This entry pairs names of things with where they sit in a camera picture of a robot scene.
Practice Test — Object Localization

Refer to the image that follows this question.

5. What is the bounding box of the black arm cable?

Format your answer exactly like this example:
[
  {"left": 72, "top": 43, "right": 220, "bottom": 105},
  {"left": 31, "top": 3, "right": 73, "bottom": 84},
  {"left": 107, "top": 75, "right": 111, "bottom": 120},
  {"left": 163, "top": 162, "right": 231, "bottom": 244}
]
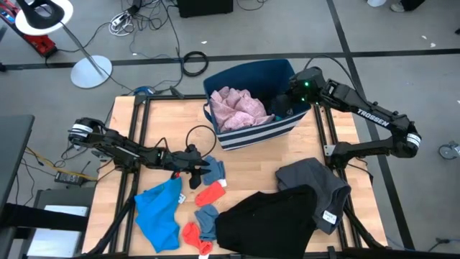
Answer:
[
  {"left": 303, "top": 54, "right": 357, "bottom": 91},
  {"left": 185, "top": 124, "right": 218, "bottom": 158}
]

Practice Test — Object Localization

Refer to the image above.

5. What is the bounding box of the black floor cable tangle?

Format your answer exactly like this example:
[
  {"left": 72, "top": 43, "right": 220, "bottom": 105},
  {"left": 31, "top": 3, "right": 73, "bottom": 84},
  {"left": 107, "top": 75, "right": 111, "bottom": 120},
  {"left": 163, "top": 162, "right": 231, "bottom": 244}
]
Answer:
[{"left": 107, "top": 0, "right": 188, "bottom": 60}]

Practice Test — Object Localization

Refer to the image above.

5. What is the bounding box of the pink garment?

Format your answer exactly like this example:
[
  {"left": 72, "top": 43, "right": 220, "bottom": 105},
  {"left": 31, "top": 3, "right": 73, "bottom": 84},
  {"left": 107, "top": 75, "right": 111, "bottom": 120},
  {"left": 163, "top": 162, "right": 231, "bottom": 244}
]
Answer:
[{"left": 209, "top": 86, "right": 276, "bottom": 133}]

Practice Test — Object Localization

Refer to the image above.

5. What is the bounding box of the black power adapter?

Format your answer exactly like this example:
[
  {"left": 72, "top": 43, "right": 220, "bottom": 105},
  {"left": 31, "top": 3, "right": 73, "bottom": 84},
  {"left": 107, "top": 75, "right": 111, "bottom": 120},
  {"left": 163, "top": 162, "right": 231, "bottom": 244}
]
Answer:
[{"left": 54, "top": 171, "right": 87, "bottom": 187}]

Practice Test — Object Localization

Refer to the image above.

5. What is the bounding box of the slate blue sock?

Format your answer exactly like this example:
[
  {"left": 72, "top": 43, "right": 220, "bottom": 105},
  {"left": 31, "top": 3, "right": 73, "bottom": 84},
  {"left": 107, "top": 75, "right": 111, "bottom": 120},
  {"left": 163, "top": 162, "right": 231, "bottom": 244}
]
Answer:
[
  {"left": 194, "top": 204, "right": 220, "bottom": 242},
  {"left": 201, "top": 155, "right": 226, "bottom": 186}
]

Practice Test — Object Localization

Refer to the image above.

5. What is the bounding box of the black desk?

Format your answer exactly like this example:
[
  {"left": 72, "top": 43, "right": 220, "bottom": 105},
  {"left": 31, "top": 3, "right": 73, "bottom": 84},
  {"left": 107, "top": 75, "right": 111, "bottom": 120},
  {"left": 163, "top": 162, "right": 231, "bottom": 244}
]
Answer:
[{"left": 0, "top": 114, "right": 35, "bottom": 217}]

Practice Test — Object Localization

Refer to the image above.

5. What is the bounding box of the grey cabinet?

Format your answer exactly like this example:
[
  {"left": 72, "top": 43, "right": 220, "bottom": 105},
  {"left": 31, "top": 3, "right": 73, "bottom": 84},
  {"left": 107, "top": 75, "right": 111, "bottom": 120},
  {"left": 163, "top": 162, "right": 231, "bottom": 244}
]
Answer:
[{"left": 21, "top": 186, "right": 95, "bottom": 259}]

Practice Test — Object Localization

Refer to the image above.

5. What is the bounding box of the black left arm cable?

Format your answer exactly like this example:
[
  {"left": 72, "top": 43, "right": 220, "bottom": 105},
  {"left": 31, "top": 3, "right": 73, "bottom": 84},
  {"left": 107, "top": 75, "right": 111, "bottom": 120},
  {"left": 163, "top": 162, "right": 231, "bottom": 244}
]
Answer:
[{"left": 185, "top": 124, "right": 218, "bottom": 158}]

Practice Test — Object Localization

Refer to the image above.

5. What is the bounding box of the coiled black cable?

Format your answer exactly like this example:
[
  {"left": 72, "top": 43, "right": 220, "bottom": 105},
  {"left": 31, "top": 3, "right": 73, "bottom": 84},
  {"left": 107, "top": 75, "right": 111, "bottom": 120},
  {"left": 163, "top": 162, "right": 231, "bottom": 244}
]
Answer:
[{"left": 182, "top": 50, "right": 209, "bottom": 77}]

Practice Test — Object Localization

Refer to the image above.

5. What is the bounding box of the black box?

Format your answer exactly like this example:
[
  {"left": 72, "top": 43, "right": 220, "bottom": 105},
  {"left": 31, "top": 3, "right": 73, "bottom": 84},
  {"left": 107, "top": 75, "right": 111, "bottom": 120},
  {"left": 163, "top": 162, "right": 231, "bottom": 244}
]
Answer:
[{"left": 177, "top": 0, "right": 234, "bottom": 18}]

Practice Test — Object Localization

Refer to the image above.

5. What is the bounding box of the person's leg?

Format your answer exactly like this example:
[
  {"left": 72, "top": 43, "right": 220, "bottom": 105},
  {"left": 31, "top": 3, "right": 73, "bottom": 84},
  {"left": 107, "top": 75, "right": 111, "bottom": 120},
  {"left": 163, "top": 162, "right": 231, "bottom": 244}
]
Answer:
[{"left": 400, "top": 0, "right": 427, "bottom": 12}]

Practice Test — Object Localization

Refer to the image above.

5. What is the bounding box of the dark grey garment white tag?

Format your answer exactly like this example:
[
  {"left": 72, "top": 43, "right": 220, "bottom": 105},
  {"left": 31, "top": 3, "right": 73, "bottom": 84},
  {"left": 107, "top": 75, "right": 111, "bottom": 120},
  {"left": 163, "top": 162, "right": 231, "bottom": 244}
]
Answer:
[{"left": 275, "top": 157, "right": 352, "bottom": 235}]

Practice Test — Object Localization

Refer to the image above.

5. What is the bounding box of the white ring floor lamp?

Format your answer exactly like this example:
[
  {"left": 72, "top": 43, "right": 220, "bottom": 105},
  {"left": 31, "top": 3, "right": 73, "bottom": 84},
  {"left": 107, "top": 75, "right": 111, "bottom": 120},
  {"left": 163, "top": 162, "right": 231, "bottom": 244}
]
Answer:
[{"left": 14, "top": 0, "right": 113, "bottom": 89}]

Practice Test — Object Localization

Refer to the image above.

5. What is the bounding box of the orange sock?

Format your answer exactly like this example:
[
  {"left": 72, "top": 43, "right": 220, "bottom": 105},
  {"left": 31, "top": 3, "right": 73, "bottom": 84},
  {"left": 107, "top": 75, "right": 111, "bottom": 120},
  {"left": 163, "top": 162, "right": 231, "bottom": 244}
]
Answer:
[
  {"left": 182, "top": 221, "right": 214, "bottom": 256},
  {"left": 195, "top": 178, "right": 228, "bottom": 208}
]

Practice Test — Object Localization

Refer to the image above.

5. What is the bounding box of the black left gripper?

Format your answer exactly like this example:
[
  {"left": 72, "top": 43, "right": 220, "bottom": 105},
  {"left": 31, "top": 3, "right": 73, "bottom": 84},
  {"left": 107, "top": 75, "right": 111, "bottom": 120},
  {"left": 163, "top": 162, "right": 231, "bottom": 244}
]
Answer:
[{"left": 164, "top": 143, "right": 213, "bottom": 176}]

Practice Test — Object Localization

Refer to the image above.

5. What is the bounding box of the yellow cable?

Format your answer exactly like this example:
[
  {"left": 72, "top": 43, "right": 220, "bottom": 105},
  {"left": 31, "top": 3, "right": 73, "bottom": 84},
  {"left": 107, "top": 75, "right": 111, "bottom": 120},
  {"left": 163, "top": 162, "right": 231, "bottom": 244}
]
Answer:
[{"left": 24, "top": 145, "right": 98, "bottom": 181}]

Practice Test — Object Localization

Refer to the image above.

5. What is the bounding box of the navy white-striped fabric bin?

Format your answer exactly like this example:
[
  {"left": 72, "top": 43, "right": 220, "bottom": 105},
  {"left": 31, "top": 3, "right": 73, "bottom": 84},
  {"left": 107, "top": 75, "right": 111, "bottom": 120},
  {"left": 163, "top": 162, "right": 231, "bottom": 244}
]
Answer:
[{"left": 202, "top": 58, "right": 313, "bottom": 151}]

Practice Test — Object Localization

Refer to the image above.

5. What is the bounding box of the grey caster wheel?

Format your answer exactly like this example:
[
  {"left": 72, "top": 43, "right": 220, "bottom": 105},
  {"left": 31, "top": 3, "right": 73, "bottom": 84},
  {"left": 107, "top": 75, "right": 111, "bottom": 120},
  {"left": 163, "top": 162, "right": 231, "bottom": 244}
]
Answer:
[{"left": 438, "top": 141, "right": 460, "bottom": 160}]

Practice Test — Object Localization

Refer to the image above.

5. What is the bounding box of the black garment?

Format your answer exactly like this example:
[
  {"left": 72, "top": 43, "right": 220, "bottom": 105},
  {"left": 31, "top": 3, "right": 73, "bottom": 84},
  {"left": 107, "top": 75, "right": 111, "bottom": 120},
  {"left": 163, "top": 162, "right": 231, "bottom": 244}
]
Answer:
[{"left": 214, "top": 184, "right": 319, "bottom": 259}]

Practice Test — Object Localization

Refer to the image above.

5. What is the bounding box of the red toolbox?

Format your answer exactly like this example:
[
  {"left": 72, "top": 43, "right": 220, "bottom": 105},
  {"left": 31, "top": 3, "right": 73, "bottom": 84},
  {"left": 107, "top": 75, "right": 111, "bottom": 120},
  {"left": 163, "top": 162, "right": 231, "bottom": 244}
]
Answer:
[{"left": 0, "top": 0, "right": 58, "bottom": 58}]

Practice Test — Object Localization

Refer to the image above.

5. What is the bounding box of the white power strip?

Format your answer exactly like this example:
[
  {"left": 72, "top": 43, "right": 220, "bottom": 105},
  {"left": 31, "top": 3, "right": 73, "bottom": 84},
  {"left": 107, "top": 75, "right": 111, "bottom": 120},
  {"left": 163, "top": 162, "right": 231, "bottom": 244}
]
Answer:
[{"left": 109, "top": 12, "right": 134, "bottom": 37}]

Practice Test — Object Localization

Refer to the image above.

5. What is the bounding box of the bright blue shirt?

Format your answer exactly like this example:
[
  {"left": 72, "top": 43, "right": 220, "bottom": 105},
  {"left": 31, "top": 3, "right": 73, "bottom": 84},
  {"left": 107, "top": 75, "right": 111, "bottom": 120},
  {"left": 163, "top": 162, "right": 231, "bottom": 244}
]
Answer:
[{"left": 134, "top": 175, "right": 186, "bottom": 254}]

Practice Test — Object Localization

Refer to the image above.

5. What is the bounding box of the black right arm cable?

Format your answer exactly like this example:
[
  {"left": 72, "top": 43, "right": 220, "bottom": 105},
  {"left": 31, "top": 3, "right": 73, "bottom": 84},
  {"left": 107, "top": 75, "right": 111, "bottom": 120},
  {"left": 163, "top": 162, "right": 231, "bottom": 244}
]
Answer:
[{"left": 303, "top": 54, "right": 357, "bottom": 91}]

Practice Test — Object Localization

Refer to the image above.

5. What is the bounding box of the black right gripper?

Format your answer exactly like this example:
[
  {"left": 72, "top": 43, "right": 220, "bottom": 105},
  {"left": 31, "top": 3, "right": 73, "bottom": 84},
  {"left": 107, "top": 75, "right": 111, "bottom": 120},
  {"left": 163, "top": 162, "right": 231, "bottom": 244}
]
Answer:
[{"left": 287, "top": 66, "right": 326, "bottom": 106}]

